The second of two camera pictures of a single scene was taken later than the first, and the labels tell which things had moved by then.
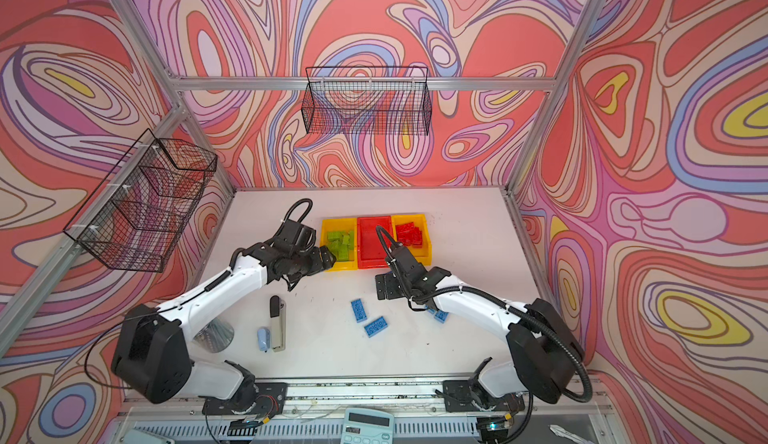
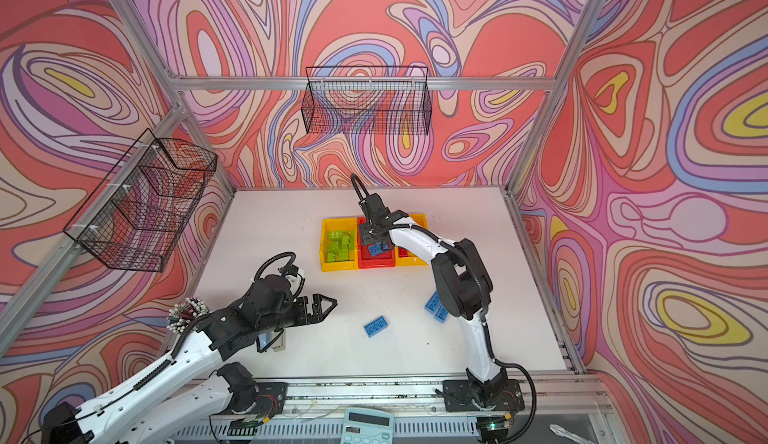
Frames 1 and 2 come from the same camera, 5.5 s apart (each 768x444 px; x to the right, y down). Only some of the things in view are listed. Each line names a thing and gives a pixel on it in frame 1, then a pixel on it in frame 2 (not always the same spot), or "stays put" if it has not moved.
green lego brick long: [335, 237] stays put
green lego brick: [348, 238] stays put
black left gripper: [319, 265] to [317, 315]
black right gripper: [389, 279] to [366, 235]
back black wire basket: [367, 101] stays put
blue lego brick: [359, 311] to [378, 248]
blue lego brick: [440, 316] stays put
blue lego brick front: [375, 326] stays put
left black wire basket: [133, 219] stays put
